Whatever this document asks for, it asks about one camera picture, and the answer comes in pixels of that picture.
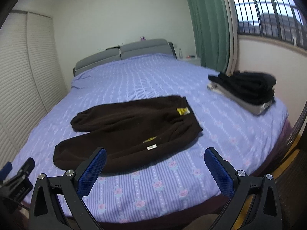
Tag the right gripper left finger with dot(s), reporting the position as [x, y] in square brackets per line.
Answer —
[46, 211]

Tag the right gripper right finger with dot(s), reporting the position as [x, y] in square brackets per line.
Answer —
[265, 209]

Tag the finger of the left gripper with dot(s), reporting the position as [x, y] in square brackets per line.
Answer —
[5, 171]
[22, 173]

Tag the dark brown fleece pants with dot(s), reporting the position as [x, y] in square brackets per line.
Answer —
[133, 133]

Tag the purple floral bed sheet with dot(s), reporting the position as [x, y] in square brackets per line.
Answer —
[178, 182]

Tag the grey folded garment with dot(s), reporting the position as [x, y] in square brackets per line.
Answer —
[253, 109]

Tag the black folded clothes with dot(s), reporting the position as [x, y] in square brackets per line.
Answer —
[252, 87]

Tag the white nightstand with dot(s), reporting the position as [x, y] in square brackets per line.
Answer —
[194, 61]

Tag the grey padded headboard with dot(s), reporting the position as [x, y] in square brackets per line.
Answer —
[145, 47]

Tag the clear plastic bottle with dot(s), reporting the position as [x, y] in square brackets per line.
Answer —
[180, 54]

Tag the window with black grille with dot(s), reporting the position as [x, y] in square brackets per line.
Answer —
[274, 19]

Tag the green curtain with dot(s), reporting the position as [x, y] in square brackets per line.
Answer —
[215, 27]

